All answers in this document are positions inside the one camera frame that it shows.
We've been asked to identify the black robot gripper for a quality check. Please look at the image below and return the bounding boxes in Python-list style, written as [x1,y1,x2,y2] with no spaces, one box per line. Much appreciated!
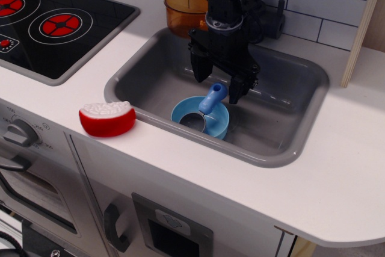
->
[188,13,260,104]

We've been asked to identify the blue handled metal spoon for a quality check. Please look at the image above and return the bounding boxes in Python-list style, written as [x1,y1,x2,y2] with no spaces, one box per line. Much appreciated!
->
[179,82,227,132]

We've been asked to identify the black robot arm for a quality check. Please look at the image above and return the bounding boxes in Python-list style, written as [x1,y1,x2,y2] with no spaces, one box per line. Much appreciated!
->
[188,0,263,104]

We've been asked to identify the light blue plastic bowl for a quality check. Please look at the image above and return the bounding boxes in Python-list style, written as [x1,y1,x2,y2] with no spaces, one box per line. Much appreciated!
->
[171,96,230,140]

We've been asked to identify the grey plastic sink basin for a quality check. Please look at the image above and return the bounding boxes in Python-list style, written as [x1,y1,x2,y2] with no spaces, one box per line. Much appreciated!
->
[104,28,329,168]

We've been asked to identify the red bowl of rice toy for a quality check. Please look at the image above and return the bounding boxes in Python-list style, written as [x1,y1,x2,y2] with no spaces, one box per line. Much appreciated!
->
[79,101,136,137]

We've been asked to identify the dark grey toy faucet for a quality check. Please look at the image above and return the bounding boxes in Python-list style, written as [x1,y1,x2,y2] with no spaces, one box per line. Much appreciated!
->
[244,0,285,43]

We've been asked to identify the orange transparent plastic pot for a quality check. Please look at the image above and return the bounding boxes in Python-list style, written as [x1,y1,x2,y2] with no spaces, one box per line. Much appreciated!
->
[163,0,208,38]

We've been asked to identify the grey dishwasher panel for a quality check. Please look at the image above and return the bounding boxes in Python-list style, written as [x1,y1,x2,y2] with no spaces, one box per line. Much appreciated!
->
[132,193,214,257]

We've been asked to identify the black toy stovetop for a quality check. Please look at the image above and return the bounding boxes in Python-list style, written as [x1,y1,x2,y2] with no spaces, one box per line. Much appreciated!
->
[1,0,140,86]

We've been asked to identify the grey oven knob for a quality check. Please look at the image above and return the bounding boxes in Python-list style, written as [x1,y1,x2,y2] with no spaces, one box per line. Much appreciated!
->
[3,119,39,147]

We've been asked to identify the white oven door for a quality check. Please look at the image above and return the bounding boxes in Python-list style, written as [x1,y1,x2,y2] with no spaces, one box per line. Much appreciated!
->
[1,141,108,256]

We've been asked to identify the light wooden side post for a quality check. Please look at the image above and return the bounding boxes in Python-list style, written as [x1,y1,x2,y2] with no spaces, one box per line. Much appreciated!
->
[340,0,378,88]

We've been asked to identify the dark grey cabinet handle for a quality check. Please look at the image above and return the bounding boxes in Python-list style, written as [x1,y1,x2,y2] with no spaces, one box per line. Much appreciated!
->
[103,203,130,253]

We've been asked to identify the grey oven door handle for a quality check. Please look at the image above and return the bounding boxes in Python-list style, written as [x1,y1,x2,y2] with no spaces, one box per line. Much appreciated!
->
[1,155,32,172]

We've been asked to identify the black cable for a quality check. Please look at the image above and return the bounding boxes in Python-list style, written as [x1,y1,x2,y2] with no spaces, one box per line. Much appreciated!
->
[0,231,28,257]

